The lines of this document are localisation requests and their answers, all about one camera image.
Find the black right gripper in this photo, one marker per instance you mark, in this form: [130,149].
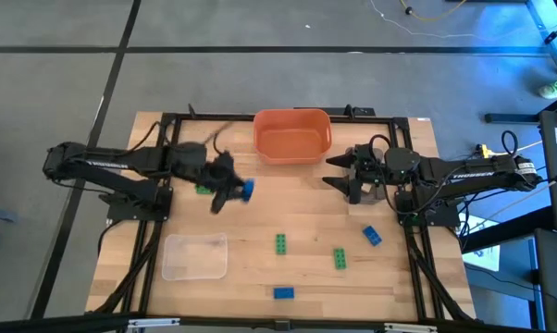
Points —
[366,171]

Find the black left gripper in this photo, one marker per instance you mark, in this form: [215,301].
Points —
[218,173]

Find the blue toy brick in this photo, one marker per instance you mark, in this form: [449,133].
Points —
[372,236]
[249,190]
[283,292]

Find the green toy brick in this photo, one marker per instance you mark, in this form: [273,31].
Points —
[339,259]
[280,244]
[202,189]

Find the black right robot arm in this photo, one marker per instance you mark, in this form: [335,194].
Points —
[468,173]

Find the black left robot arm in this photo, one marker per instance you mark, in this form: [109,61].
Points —
[121,162]

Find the orange plastic bin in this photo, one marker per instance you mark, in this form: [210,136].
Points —
[292,143]

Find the clear plastic bin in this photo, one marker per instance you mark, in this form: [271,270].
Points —
[195,256]

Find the white paper with blue print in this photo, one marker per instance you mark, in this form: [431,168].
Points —
[484,254]

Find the small black ball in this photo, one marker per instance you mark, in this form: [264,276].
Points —
[408,10]

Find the black desk stand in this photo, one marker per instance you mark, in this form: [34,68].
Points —
[510,118]

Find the person's green shoe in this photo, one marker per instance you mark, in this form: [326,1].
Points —
[556,89]

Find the blue-lit metal stand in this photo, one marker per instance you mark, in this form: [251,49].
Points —
[544,28]

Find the black bracket on table frame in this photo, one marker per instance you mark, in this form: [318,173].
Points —
[334,111]

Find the black aluminium table frame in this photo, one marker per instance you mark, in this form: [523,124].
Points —
[415,259]

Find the black rail with silver brackets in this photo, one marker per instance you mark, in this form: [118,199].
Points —
[75,324]

